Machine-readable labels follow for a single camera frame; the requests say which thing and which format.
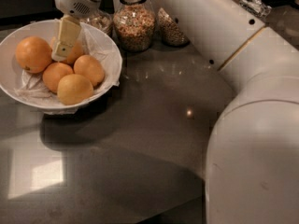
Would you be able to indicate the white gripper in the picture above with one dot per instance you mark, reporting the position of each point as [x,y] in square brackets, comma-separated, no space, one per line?
[74,2]

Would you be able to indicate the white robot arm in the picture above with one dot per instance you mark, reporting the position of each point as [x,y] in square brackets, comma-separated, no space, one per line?
[218,120]

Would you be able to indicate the white bowl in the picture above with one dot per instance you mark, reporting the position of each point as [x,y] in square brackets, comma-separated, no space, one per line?
[102,47]

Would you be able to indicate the glass jar with pale nuts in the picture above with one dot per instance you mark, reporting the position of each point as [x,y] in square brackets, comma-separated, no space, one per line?
[100,20]

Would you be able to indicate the glass jar with mixed cereal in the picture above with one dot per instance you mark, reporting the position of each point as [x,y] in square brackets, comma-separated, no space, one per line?
[134,23]

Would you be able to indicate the white paper liner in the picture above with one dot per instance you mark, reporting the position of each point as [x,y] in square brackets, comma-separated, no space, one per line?
[96,44]

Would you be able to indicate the yellowish orange at front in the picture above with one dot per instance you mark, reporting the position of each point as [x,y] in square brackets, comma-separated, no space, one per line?
[73,89]

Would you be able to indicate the glass jar with round grains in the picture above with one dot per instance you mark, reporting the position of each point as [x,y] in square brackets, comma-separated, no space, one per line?
[170,33]

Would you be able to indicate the clear plastic wrapped packet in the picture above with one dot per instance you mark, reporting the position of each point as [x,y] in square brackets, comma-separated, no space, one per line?
[255,7]

